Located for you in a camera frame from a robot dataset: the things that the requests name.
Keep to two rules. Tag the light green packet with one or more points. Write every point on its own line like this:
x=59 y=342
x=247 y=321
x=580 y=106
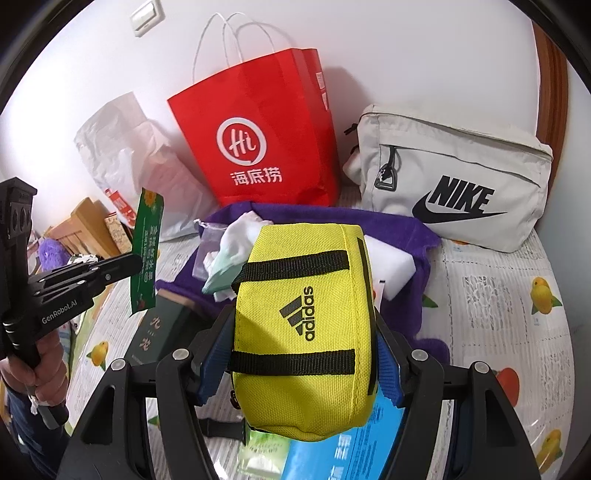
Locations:
x=265 y=457

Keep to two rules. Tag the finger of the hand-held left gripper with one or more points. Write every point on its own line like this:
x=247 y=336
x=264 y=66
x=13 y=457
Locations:
x=85 y=266
x=115 y=272

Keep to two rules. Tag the purple fluffy item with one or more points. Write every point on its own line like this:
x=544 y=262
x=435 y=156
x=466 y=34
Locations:
x=51 y=254

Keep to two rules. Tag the beige fabric bag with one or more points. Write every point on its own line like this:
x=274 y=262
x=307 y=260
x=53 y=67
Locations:
x=461 y=157

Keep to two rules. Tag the wooden chair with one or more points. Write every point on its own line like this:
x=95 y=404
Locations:
x=87 y=221

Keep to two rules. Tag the person's denim clad leg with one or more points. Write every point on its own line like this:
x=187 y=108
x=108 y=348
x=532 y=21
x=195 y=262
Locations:
x=27 y=438

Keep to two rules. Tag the red paper bag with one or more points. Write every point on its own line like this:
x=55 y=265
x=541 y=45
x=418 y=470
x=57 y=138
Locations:
x=277 y=115

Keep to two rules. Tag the mint green cloth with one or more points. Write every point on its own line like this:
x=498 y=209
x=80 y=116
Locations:
x=221 y=274

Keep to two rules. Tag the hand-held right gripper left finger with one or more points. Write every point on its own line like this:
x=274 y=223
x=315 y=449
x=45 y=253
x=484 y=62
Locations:
x=214 y=364

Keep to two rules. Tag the blue printed packet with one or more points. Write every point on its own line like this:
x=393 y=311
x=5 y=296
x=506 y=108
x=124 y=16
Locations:
x=351 y=452

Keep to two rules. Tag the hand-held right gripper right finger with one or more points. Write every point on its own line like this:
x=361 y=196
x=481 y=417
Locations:
x=388 y=369

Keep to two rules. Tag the white crumpled tissue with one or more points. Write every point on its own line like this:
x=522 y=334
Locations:
x=240 y=235

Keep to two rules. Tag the brown wooden frame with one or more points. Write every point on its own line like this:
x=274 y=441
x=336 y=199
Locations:
x=551 y=92

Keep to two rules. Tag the dark green box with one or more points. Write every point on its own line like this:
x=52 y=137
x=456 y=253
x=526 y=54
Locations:
x=157 y=332

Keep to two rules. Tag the white plastic bag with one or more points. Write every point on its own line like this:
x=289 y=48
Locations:
x=138 y=152

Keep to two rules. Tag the yellow zip pouch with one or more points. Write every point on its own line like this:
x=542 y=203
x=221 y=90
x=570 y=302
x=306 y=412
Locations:
x=295 y=258

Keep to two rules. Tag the person's left hand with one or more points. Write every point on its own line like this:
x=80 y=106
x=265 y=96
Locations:
x=51 y=369

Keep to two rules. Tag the purple towel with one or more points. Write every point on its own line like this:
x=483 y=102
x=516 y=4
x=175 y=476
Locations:
x=415 y=318

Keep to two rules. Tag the green printed packet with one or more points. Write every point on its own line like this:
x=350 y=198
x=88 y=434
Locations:
x=147 y=249

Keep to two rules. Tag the white wall switch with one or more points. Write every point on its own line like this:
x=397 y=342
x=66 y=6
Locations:
x=147 y=16

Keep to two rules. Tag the white sponge block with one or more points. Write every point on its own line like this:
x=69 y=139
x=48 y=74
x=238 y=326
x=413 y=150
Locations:
x=392 y=263

